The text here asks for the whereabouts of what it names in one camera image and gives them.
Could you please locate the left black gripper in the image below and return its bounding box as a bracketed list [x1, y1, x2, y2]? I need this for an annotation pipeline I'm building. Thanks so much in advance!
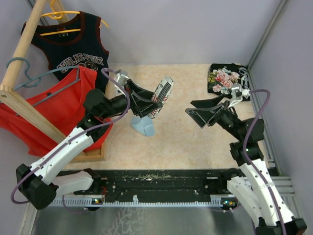
[100, 79, 163, 120]

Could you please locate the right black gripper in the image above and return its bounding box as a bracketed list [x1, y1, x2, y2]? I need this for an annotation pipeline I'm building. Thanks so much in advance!
[185, 93, 243, 141]

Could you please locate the newspaper print glasses case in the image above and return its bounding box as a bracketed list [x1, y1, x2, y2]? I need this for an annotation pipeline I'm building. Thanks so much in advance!
[148, 76, 174, 119]

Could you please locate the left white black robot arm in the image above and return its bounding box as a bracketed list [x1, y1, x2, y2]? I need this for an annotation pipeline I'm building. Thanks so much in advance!
[15, 79, 172, 210]

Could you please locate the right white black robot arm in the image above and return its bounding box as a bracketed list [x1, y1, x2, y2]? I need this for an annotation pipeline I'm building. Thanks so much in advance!
[185, 96, 307, 235]

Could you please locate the light blue cleaning cloth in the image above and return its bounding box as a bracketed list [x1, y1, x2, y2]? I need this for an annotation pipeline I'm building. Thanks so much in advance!
[131, 117, 155, 137]

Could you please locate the black floral folded shirt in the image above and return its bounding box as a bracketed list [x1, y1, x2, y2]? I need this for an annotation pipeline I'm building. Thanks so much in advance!
[207, 63, 250, 98]

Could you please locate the red tank top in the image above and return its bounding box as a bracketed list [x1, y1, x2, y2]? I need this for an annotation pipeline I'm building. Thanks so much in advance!
[0, 66, 109, 157]

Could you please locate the navy basketball tank top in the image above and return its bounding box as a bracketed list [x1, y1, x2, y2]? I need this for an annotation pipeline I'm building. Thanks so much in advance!
[31, 11, 109, 92]

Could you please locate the blue grey clothes hanger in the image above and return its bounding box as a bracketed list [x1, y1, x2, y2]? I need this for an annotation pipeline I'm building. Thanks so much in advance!
[6, 57, 80, 107]

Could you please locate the wooden clothes rack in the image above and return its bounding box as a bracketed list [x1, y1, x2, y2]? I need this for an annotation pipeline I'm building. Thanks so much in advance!
[0, 0, 107, 163]

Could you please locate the yellow clothes hanger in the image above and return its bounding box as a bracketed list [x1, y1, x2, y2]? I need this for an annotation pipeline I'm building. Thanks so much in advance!
[35, 0, 109, 37]

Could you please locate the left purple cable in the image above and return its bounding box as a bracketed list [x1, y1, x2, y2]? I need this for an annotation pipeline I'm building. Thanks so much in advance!
[10, 68, 131, 213]

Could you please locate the purple cable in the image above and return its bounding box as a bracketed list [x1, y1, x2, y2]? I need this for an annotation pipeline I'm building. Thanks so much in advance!
[212, 89, 289, 235]
[10, 68, 131, 213]

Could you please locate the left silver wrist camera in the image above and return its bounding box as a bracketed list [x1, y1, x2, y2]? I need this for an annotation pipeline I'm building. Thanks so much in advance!
[114, 70, 129, 95]

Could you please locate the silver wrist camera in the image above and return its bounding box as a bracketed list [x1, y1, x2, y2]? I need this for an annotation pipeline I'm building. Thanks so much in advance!
[228, 84, 250, 108]
[114, 70, 129, 95]

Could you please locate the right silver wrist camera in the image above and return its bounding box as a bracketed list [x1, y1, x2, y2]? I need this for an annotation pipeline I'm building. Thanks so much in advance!
[228, 84, 250, 108]

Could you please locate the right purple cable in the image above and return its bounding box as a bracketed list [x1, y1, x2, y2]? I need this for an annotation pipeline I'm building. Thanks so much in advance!
[212, 89, 289, 235]

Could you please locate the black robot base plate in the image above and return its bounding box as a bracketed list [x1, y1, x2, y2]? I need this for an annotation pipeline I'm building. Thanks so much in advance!
[74, 169, 230, 203]

